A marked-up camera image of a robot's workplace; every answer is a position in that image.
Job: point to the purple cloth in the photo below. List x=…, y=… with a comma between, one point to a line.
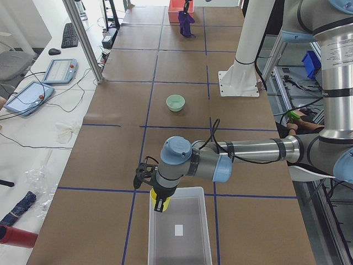
x=185, y=19

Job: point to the grey office chair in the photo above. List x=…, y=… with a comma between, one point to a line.
x=14, y=65

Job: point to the far teach pendant tablet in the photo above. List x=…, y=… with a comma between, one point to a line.
x=60, y=71

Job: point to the teach pendant tablet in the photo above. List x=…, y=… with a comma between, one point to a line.
x=29, y=98
x=60, y=71

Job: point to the black computer mouse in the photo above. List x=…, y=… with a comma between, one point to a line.
x=54, y=51

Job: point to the aluminium frame post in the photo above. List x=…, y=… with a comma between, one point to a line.
x=83, y=38

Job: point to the person in black shirt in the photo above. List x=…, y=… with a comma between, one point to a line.
x=302, y=126

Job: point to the near teach pendant tablet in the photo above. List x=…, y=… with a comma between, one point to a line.
x=29, y=98

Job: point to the green handheld tool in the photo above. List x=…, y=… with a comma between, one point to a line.
x=292, y=117

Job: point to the red cylinder bottle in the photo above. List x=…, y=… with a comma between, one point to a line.
x=17, y=237

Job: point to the mint green bowl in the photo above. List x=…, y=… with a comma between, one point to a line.
x=175, y=102

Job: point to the dark blue folded umbrella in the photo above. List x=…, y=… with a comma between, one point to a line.
x=20, y=208

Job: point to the clear plastic storage box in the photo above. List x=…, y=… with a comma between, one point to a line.
x=179, y=235

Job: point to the blue storage bin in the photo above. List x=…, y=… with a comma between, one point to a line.
x=311, y=63

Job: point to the black keyboard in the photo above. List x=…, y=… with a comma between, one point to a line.
x=69, y=37

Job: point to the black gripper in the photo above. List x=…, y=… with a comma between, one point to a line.
x=187, y=4
x=162, y=194

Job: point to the crumpled clear plastic wrap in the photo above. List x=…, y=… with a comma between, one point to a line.
x=43, y=183

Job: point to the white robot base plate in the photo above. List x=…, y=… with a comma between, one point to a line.
x=238, y=84

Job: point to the crumpled white tissue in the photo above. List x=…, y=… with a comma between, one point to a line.
x=65, y=131

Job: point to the yellow plastic cup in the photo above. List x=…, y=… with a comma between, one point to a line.
x=159, y=204

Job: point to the black power box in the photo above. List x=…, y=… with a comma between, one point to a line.
x=109, y=38

